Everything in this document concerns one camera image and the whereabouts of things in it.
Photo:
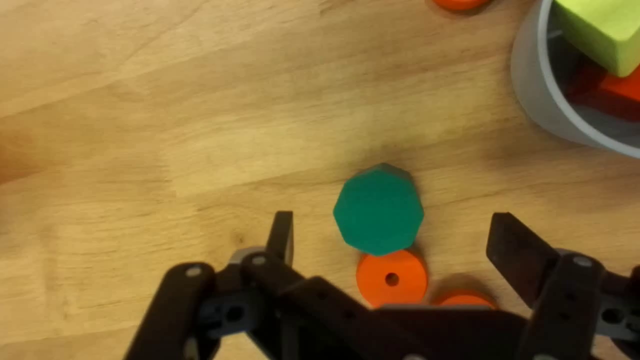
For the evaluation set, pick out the green octagonal block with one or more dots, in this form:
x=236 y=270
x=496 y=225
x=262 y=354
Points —
x=378 y=211

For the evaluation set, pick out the yellow-green cube block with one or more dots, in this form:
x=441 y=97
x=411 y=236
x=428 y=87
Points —
x=605 y=31

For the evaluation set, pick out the red cube block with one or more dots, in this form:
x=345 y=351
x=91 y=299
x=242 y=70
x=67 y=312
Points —
x=596 y=88

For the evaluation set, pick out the orange disc below green block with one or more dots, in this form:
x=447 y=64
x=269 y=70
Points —
x=393 y=279

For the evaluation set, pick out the orange disc near cup handle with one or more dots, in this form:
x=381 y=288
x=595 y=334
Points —
x=462 y=6

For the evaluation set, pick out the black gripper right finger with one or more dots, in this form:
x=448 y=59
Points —
x=521 y=257

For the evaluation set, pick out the orange disc beside red cube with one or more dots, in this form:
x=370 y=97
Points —
x=464 y=299

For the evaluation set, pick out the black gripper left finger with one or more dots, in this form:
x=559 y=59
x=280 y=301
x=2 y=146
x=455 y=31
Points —
x=280 y=241

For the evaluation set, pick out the grey measuring cup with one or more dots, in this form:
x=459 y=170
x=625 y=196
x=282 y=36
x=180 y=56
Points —
x=540 y=69

